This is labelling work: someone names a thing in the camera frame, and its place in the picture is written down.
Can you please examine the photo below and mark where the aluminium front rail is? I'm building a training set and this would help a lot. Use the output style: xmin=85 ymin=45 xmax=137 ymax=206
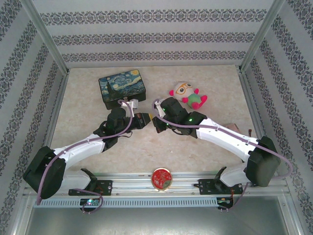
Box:
xmin=23 ymin=172 xmax=289 ymax=197

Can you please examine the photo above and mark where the plush toy with orange glasses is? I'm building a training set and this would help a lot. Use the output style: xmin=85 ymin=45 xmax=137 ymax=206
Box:
xmin=168 ymin=82 xmax=208 ymax=110

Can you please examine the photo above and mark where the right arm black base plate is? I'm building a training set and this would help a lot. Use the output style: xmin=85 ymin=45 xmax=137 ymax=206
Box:
xmin=198 ymin=178 xmax=245 ymax=196

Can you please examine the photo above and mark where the grey sheet metal panel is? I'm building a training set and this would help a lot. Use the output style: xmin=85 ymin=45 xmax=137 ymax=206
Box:
xmin=24 ymin=207 xmax=294 ymax=235

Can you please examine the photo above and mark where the aluminium corner post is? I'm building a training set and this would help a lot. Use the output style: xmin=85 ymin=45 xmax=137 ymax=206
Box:
xmin=19 ymin=0 xmax=70 ymax=74
xmin=239 ymin=0 xmax=287 ymax=73

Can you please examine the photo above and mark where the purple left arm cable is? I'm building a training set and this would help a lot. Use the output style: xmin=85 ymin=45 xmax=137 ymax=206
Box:
xmin=36 ymin=99 xmax=135 ymax=215

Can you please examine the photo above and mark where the starry night painted box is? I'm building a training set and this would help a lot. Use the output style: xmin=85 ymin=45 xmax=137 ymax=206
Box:
xmin=98 ymin=69 xmax=149 ymax=110

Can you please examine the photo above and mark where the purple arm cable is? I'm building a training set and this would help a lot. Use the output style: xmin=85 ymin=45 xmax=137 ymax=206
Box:
xmin=152 ymin=97 xmax=294 ymax=213
xmin=36 ymin=99 xmax=135 ymax=215

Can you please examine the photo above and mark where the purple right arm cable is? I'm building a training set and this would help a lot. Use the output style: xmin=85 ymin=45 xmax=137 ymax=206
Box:
xmin=152 ymin=97 xmax=294 ymax=213

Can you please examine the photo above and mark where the round red gold tin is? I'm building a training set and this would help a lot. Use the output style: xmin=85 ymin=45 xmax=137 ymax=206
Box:
xmin=151 ymin=167 xmax=173 ymax=192

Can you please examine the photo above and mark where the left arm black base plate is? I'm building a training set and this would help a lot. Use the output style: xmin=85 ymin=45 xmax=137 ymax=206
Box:
xmin=68 ymin=180 xmax=113 ymax=197

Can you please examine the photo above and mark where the aluminium side rail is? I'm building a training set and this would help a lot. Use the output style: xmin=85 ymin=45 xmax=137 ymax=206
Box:
xmin=238 ymin=70 xmax=288 ymax=178
xmin=41 ymin=72 xmax=70 ymax=152

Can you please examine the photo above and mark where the slotted grey cable duct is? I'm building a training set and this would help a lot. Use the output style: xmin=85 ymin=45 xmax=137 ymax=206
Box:
xmin=33 ymin=197 xmax=219 ymax=209

